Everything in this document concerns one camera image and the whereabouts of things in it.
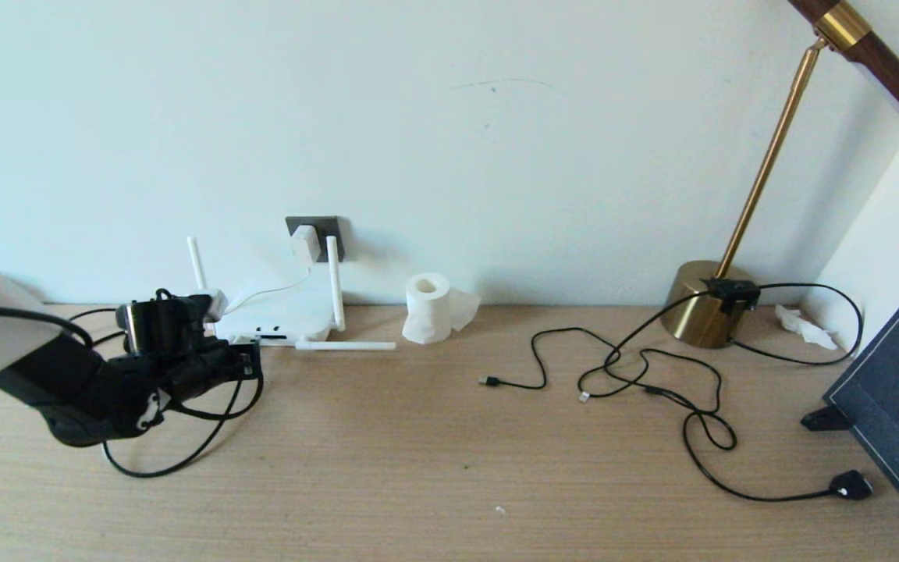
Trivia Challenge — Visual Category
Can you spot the white power adapter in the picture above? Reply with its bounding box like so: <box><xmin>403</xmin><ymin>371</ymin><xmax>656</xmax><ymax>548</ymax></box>
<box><xmin>292</xmin><ymin>225</ymin><xmax>322</xmax><ymax>265</ymax></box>

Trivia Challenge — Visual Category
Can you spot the brass and wood desk lamp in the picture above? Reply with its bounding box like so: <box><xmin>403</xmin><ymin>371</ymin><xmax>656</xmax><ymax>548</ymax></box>
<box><xmin>662</xmin><ymin>0</ymin><xmax>899</xmax><ymax>349</ymax></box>

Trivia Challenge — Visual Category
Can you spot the black lamp power cable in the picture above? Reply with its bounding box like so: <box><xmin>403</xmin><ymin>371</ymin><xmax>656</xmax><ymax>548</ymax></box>
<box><xmin>578</xmin><ymin>282</ymin><xmax>874</xmax><ymax>502</ymax></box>

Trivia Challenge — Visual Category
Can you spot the grey wall socket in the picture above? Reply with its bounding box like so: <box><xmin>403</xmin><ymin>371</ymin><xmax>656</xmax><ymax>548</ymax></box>
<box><xmin>286</xmin><ymin>216</ymin><xmax>345</xmax><ymax>263</ymax></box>

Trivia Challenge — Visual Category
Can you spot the black ethernet cable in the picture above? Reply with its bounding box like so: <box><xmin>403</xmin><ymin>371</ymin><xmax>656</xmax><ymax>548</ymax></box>
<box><xmin>66</xmin><ymin>308</ymin><xmax>288</xmax><ymax>478</ymax></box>

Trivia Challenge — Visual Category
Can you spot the black clip on lamp base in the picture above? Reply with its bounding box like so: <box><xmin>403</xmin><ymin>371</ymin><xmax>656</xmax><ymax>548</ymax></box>
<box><xmin>702</xmin><ymin>278</ymin><xmax>761</xmax><ymax>315</ymax></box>

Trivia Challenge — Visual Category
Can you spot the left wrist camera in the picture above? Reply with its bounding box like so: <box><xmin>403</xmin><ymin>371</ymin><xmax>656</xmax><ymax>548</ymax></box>
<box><xmin>197</xmin><ymin>289</ymin><xmax>230</xmax><ymax>322</ymax></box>

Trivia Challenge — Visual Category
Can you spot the white router with antennas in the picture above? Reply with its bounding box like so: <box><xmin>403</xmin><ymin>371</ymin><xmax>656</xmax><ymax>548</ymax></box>
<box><xmin>187</xmin><ymin>236</ymin><xmax>398</xmax><ymax>352</ymax></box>

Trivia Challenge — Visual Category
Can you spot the black usb cable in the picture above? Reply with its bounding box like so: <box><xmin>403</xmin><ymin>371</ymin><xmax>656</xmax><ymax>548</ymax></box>
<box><xmin>478</xmin><ymin>327</ymin><xmax>725</xmax><ymax>414</ymax></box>

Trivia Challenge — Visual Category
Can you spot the white toilet paper roll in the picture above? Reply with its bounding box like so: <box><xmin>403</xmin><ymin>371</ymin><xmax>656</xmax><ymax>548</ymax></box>
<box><xmin>403</xmin><ymin>272</ymin><xmax>481</xmax><ymax>345</ymax></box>

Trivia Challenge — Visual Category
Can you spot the crumpled white tissue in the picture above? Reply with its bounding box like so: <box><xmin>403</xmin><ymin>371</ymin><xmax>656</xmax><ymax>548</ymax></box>
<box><xmin>774</xmin><ymin>304</ymin><xmax>838</xmax><ymax>350</ymax></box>

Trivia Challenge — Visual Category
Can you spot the thin white adapter cable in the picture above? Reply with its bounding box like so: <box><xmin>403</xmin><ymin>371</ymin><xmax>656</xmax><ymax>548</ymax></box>
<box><xmin>227</xmin><ymin>264</ymin><xmax>314</xmax><ymax>309</ymax></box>

